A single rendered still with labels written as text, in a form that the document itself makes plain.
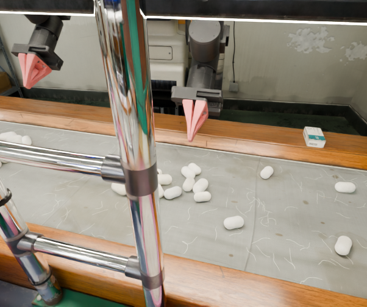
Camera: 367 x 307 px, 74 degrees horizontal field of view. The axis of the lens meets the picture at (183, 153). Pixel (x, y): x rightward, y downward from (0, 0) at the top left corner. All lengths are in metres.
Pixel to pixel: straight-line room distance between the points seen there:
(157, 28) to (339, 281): 0.95
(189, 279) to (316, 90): 2.49
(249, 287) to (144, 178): 0.23
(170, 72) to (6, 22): 2.38
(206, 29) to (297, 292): 0.42
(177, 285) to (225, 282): 0.06
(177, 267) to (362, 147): 0.50
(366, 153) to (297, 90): 2.03
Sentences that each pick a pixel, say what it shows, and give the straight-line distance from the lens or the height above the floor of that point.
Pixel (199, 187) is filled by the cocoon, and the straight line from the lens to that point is 0.45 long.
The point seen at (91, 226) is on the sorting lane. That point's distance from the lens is 0.44.
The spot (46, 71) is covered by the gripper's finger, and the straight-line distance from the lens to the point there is 0.76.
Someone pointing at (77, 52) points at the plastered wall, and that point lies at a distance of 2.85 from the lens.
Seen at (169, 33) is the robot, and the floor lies 0.91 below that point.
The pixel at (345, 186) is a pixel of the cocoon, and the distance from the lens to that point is 0.55.
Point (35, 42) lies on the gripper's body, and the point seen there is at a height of 0.95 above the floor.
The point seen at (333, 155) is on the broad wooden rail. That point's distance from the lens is 0.63.
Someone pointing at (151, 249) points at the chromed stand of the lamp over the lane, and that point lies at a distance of 0.21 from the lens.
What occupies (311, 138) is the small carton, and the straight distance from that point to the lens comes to 0.61.
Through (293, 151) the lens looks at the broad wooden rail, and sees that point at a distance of 0.61.
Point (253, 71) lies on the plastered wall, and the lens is 2.52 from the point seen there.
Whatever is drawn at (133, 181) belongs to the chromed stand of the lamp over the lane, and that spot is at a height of 0.96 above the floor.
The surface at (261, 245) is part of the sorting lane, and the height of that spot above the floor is 0.74.
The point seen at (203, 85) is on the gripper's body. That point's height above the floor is 0.90.
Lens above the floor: 1.06
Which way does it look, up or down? 35 degrees down
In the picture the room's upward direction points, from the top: straight up
